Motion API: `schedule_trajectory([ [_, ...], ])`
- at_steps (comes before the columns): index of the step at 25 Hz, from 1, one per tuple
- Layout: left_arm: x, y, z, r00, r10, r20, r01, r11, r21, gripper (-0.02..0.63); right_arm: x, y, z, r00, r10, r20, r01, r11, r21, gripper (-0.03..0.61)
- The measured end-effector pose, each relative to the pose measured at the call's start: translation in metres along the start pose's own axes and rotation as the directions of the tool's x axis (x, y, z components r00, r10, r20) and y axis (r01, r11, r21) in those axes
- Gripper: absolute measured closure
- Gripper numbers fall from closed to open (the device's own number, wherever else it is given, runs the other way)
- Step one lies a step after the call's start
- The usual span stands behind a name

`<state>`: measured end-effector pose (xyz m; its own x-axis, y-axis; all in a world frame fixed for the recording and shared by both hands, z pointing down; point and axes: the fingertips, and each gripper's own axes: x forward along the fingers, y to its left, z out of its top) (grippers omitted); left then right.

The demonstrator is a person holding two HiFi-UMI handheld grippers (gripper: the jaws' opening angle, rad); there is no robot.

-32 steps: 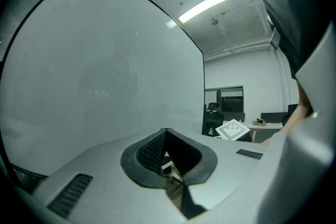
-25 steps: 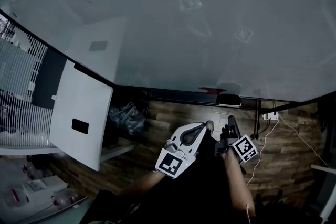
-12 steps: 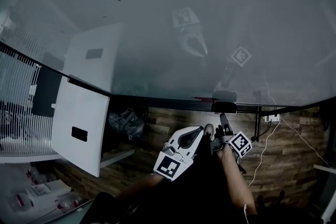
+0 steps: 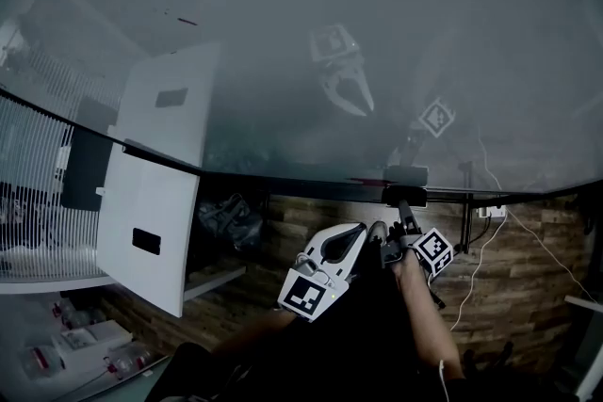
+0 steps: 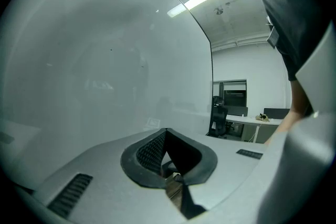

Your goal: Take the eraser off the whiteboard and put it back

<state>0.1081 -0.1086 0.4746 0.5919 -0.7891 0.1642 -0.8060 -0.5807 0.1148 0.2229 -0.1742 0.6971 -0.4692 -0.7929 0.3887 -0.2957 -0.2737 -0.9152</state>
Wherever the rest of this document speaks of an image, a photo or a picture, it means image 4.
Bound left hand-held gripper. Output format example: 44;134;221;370
276;222;368;324

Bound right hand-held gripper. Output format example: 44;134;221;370
380;200;455;276

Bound black and white whiteboard eraser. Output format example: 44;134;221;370
383;185;429;207

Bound person's right forearm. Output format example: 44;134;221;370
393;251;467;380

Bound person's left forearm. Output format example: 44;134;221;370
211;308;298;354

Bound person's white shoe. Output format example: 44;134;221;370
367;220;390;246

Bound person in black trousers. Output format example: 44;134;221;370
150;244;472;402

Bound grey handbag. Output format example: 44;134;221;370
196;193;265;250

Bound black office chair base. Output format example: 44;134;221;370
464;341;514;373

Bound black phone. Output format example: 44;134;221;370
131;227;162;256

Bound white desk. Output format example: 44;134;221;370
96;138;246;319

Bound white side table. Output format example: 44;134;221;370
564;294;603;401

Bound clear bottle red label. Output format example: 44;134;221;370
23;343;66;381
103;341;155;380

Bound white cardboard box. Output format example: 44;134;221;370
51;319;134;373

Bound black desk divider panel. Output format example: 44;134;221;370
59;126;115;213

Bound light grey table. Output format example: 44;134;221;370
0;291;171;402

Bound striped glass partition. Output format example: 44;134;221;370
0;96;103;283

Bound black cable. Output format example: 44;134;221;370
464;216;494;250

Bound thin white cable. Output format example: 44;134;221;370
437;359;451;402

